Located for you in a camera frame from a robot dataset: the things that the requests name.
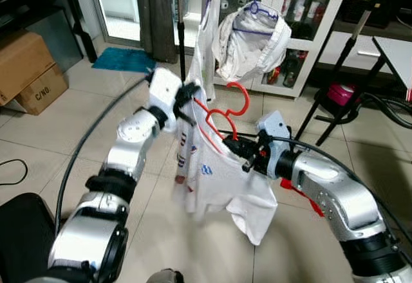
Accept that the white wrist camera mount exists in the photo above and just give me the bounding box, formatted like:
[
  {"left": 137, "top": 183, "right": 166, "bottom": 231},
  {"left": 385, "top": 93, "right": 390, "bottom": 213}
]
[
  {"left": 148, "top": 68, "right": 183, "bottom": 132},
  {"left": 256, "top": 111, "right": 292, "bottom": 168}
]

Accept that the white framed glass door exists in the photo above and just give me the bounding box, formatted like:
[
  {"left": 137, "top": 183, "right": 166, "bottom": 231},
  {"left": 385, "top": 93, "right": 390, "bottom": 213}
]
[{"left": 71, "top": 0, "right": 142, "bottom": 46}]

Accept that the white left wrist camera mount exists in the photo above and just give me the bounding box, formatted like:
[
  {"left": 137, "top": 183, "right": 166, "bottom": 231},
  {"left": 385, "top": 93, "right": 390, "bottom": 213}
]
[{"left": 148, "top": 68, "right": 183, "bottom": 132}]

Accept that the black chair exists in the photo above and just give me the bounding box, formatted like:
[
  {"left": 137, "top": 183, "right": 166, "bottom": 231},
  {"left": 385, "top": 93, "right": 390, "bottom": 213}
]
[{"left": 0, "top": 193, "right": 57, "bottom": 283}]

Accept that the small red plastic object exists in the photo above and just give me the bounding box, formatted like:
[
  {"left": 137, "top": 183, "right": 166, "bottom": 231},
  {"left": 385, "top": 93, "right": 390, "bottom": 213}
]
[{"left": 280, "top": 179, "right": 326, "bottom": 218}]

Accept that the black vacuum hose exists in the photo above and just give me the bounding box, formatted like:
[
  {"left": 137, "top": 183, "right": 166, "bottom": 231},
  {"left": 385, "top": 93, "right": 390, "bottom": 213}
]
[{"left": 351, "top": 90, "right": 412, "bottom": 129}]

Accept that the red plastic hanger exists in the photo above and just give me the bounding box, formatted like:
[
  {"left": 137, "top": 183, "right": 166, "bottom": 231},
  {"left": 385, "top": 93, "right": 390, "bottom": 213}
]
[{"left": 192, "top": 80, "right": 252, "bottom": 158}]

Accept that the plain white garment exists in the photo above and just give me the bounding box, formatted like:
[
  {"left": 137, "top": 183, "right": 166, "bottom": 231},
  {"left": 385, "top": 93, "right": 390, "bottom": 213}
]
[{"left": 212, "top": 5, "right": 292, "bottom": 83}]

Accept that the teal floor mat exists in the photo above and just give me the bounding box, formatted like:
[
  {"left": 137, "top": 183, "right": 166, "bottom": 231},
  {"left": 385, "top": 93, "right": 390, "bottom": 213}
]
[{"left": 92, "top": 46, "right": 155, "bottom": 73}]

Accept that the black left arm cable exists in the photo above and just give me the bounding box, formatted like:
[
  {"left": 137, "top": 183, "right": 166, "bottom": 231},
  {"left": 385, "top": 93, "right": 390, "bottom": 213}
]
[{"left": 55, "top": 74, "right": 155, "bottom": 232}]

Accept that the low white drawer unit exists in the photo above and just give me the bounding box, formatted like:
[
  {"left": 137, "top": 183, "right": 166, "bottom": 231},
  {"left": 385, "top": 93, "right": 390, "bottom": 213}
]
[{"left": 319, "top": 31, "right": 387, "bottom": 71}]

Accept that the pink round appliance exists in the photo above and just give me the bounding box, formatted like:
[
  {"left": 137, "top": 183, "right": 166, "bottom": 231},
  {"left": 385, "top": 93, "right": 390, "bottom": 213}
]
[{"left": 327, "top": 82, "right": 356, "bottom": 107}]

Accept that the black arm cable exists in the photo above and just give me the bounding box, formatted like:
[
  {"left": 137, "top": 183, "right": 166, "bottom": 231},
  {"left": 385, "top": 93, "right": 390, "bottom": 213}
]
[
  {"left": 55, "top": 74, "right": 155, "bottom": 232},
  {"left": 280, "top": 135, "right": 412, "bottom": 239}
]

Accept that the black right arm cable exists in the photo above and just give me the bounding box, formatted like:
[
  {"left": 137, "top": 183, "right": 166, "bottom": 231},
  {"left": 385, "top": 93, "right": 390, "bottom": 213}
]
[{"left": 280, "top": 135, "right": 412, "bottom": 239}]

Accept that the plain cardboard box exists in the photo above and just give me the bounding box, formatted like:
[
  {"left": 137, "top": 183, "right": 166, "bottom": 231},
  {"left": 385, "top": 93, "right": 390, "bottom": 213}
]
[{"left": 0, "top": 29, "right": 57, "bottom": 107}]

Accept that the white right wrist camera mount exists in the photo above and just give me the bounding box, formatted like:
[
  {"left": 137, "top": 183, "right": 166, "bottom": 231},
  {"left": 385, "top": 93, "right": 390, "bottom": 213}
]
[{"left": 256, "top": 111, "right": 292, "bottom": 168}]

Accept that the white garment with green print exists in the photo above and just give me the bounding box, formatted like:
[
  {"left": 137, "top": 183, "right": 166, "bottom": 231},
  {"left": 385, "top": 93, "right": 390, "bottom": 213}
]
[{"left": 192, "top": 0, "right": 220, "bottom": 104}]

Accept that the black floor cable loop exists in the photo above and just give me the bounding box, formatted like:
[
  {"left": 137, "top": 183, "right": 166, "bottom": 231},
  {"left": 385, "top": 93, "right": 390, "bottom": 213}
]
[{"left": 0, "top": 159, "right": 28, "bottom": 186}]

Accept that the white shirt with flag prints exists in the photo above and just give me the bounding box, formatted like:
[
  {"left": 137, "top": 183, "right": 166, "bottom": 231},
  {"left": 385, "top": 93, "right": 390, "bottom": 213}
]
[{"left": 171, "top": 93, "right": 279, "bottom": 246}]

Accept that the grey robot leg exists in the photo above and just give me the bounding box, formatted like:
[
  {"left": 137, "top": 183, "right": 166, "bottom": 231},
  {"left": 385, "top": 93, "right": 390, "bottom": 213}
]
[{"left": 147, "top": 268, "right": 185, "bottom": 283}]

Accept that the dark grey curtain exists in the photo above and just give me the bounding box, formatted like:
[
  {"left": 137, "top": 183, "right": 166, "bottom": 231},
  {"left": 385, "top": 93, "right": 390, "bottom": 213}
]
[{"left": 135, "top": 0, "right": 180, "bottom": 64}]

